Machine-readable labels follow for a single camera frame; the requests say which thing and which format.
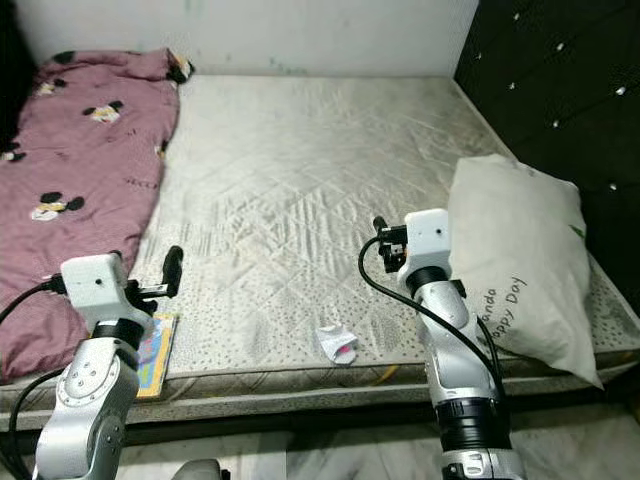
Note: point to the white pink sock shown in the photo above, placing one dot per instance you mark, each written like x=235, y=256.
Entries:
x=335, y=343

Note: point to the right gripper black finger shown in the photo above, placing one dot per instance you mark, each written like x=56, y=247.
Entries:
x=380, y=228

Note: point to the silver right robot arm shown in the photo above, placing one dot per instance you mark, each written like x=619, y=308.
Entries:
x=455, y=350

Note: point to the colourful children's book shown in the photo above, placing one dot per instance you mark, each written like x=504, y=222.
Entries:
x=160, y=350

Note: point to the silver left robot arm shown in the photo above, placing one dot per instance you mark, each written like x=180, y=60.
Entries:
x=95, y=400

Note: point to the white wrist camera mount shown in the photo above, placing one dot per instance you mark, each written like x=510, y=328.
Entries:
x=428, y=240
x=95, y=285

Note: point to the beige quilted mattress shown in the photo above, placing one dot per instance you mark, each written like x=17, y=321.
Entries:
x=290, y=200

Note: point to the dark tufted headboard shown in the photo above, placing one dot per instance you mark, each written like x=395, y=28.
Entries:
x=560, y=70

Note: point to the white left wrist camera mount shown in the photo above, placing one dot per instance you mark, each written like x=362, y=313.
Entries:
x=95, y=285

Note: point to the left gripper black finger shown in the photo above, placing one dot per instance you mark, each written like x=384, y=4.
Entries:
x=174, y=270

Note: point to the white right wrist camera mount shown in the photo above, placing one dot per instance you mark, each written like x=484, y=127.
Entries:
x=428, y=240

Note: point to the grey left robot leg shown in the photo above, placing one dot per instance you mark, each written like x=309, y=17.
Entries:
x=202, y=470

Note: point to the beige pillow with lettering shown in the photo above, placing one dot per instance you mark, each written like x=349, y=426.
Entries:
x=520, y=250

